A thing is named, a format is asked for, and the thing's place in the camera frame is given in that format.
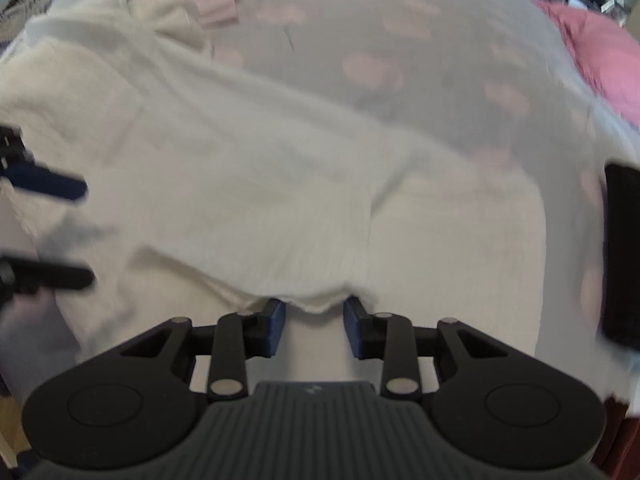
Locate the folded black garment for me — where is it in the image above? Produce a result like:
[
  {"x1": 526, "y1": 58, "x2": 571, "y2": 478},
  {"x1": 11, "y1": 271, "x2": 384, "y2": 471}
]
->
[{"x1": 600, "y1": 162, "x2": 640, "y2": 348}]

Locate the beige striped garment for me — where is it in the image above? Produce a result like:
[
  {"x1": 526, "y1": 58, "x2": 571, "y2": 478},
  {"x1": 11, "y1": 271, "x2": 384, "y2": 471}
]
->
[{"x1": 0, "y1": 0, "x2": 166, "y2": 46}]

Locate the white garment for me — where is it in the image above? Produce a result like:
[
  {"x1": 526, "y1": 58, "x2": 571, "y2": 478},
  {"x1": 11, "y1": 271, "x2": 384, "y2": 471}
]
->
[{"x1": 0, "y1": 0, "x2": 548, "y2": 393}]

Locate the pink garment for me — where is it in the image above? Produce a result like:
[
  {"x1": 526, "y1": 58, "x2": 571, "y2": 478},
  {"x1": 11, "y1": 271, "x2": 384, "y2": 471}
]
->
[{"x1": 192, "y1": 0, "x2": 238, "y2": 26}]

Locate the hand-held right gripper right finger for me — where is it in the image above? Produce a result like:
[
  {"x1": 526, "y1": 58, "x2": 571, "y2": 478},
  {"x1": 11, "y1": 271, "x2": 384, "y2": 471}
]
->
[{"x1": 343, "y1": 295, "x2": 511, "y2": 402}]

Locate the pink pillow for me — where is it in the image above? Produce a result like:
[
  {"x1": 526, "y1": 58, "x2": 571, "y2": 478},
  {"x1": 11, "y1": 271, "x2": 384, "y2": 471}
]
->
[{"x1": 535, "y1": 0, "x2": 640, "y2": 121}]

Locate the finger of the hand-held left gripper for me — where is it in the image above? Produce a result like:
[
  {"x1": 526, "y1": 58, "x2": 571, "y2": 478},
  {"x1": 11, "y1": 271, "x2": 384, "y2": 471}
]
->
[
  {"x1": 0, "y1": 256, "x2": 96, "y2": 311},
  {"x1": 0, "y1": 124, "x2": 89, "y2": 204}
]

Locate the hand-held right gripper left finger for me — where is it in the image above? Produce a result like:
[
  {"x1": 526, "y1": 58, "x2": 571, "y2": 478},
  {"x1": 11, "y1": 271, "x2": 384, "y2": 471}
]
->
[{"x1": 120, "y1": 298, "x2": 287, "y2": 402}]

